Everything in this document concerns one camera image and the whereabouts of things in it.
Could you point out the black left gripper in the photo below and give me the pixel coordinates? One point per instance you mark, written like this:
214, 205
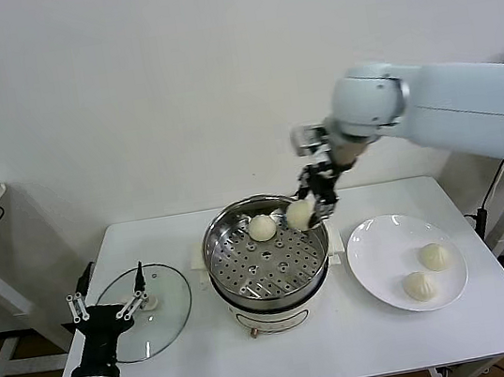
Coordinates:
100, 334

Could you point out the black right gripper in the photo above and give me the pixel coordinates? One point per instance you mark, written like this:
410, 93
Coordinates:
324, 182

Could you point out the white steamed baozi bun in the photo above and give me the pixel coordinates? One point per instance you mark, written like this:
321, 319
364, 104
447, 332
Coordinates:
262, 228
419, 287
300, 214
435, 258

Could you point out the round glass pot lid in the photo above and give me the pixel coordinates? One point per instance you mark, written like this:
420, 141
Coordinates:
166, 315

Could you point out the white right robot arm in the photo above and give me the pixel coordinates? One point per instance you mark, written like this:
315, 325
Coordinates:
458, 105

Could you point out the stainless steel steamer basket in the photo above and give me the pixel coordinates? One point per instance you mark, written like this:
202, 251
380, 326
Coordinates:
268, 266

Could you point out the white round plate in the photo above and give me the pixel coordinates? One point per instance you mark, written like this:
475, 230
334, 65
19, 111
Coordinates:
377, 264

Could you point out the white electric cooking pot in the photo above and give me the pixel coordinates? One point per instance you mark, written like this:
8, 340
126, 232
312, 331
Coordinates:
271, 316

